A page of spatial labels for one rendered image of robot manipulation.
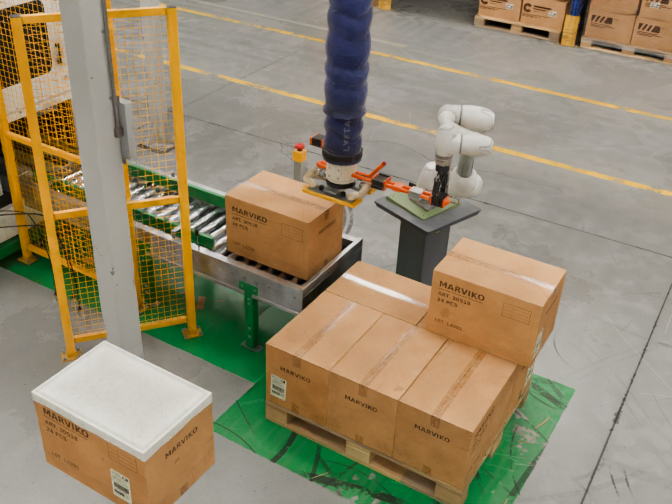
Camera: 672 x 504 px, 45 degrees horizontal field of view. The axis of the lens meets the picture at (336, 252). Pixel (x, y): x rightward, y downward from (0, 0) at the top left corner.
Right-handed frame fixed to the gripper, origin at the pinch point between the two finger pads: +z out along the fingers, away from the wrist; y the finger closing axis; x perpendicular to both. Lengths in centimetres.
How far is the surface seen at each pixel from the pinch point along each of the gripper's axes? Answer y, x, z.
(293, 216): 17, -80, 29
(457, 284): 21.2, 24.5, 34.2
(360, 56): 7, -49, -69
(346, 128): 9, -53, -30
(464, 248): -7.5, 15.6, 30.0
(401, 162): -263, -144, 124
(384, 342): 44, -4, 70
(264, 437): 93, -49, 124
